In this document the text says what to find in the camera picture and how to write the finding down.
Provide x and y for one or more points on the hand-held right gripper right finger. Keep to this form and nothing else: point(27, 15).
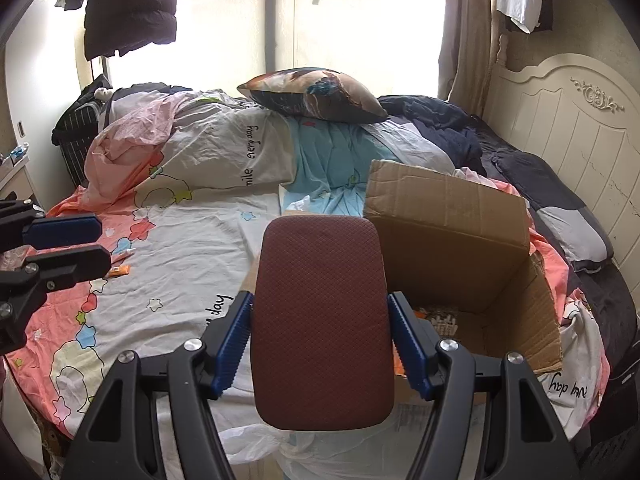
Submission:
point(410, 350)

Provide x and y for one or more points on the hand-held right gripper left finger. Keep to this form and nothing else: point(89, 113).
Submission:
point(230, 350)

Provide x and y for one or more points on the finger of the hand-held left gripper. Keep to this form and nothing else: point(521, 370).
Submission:
point(75, 262)
point(65, 230)

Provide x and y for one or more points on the maroon textured case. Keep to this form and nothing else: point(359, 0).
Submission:
point(320, 320)

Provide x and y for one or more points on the cardboard box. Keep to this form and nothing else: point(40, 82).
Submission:
point(440, 230)

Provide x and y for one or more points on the orange tube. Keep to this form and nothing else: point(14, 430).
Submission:
point(121, 270)

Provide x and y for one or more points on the pink tube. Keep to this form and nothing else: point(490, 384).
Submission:
point(127, 252)

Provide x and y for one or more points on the white nightstand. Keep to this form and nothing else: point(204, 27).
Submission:
point(15, 180)

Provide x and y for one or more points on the blue and white small box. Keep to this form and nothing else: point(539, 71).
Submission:
point(19, 154)

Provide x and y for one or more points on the printed bedsheet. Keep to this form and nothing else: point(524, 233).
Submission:
point(190, 270)

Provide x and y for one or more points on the white plastic bag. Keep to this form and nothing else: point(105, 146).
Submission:
point(260, 442)

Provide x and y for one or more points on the black striped suitcase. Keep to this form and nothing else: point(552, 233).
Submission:
point(75, 130)

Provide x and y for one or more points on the white plush toy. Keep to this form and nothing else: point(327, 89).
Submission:
point(102, 93)

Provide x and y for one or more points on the pink and beige printed quilt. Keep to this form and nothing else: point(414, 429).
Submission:
point(210, 150)

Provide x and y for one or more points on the dark blue blanket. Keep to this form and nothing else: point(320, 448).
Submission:
point(450, 130)

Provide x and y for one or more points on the black hanging jacket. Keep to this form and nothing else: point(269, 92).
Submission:
point(130, 15)

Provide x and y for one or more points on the printed pillow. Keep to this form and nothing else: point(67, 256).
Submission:
point(310, 95)

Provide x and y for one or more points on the cream carved headboard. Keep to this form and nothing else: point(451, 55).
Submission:
point(575, 135)

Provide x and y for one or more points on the beige curtain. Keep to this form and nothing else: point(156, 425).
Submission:
point(465, 35)

